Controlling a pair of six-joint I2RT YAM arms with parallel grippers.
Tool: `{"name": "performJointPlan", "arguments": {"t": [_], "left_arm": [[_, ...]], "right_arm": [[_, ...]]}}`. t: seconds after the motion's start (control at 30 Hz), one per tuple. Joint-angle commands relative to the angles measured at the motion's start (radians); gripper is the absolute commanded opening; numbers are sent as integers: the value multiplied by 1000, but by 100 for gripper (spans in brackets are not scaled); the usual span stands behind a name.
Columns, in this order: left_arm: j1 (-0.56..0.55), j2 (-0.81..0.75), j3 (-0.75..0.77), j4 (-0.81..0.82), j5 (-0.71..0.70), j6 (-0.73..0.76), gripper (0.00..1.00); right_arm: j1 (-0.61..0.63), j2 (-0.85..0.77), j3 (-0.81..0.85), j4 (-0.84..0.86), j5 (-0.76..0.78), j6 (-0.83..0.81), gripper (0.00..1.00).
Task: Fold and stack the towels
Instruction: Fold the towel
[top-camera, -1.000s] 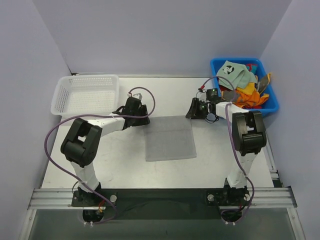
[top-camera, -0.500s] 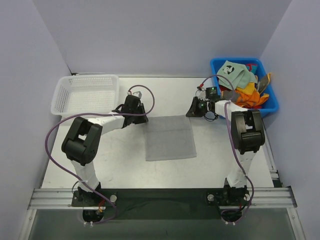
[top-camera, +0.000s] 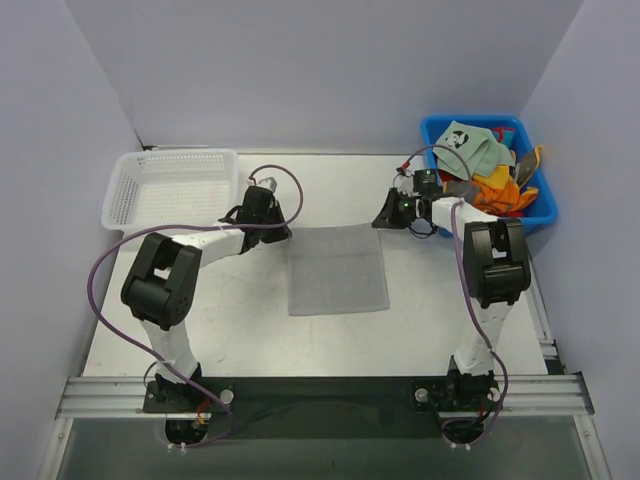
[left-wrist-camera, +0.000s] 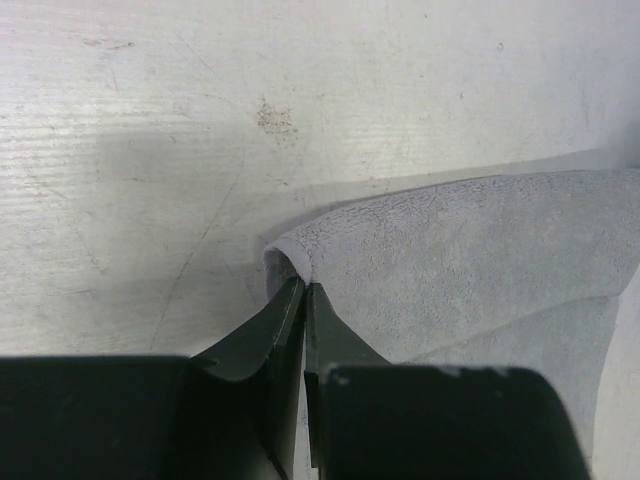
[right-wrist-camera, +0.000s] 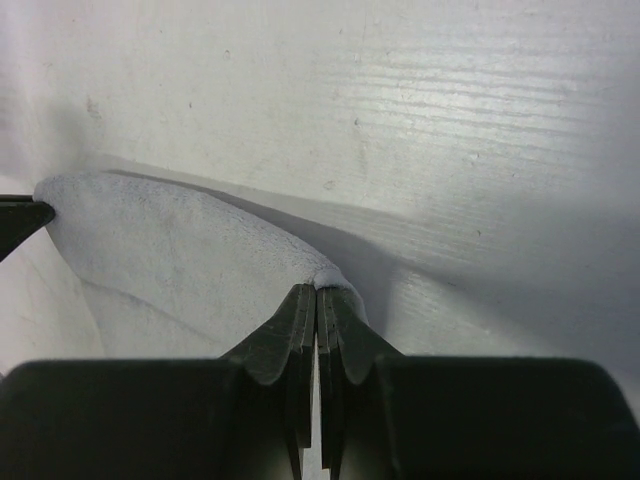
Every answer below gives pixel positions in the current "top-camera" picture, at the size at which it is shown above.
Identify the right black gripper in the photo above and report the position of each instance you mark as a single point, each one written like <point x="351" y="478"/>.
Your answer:
<point x="388" y="215"/>

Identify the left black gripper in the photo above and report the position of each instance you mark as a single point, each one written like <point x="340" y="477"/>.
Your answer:
<point x="273" y="228"/>

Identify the grey panda towel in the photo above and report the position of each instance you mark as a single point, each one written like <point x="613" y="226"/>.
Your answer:
<point x="336" y="270"/>

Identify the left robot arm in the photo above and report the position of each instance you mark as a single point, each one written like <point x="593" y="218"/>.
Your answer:
<point x="160" y="287"/>

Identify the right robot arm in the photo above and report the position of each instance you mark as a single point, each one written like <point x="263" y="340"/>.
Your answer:
<point x="493" y="264"/>

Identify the white perforated plastic basket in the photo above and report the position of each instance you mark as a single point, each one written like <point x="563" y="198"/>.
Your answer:
<point x="193" y="186"/>

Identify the green panda towel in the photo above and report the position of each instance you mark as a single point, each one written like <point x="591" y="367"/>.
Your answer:
<point x="477" y="146"/>

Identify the orange towel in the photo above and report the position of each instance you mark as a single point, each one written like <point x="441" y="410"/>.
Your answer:
<point x="498" y="194"/>

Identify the red blue towel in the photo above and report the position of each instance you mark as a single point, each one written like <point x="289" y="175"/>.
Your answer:
<point x="504" y="135"/>

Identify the grey orange-edged towel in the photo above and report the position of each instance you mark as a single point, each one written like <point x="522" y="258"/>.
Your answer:
<point x="527" y="166"/>

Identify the blue plastic bin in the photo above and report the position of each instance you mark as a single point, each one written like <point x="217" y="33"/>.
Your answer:
<point x="543" y="211"/>

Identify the black base mat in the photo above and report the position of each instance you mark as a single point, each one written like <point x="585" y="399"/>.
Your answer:
<point x="332" y="408"/>

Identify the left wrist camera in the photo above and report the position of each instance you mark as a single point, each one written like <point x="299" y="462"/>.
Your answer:
<point x="267" y="183"/>

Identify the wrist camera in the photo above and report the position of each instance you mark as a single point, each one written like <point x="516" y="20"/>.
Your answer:
<point x="425" y="183"/>
<point x="267" y="183"/>

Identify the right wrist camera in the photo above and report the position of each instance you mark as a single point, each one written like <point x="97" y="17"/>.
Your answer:
<point x="425" y="183"/>

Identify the aluminium front rail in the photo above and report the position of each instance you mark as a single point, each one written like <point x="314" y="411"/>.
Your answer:
<point x="524" y="427"/>

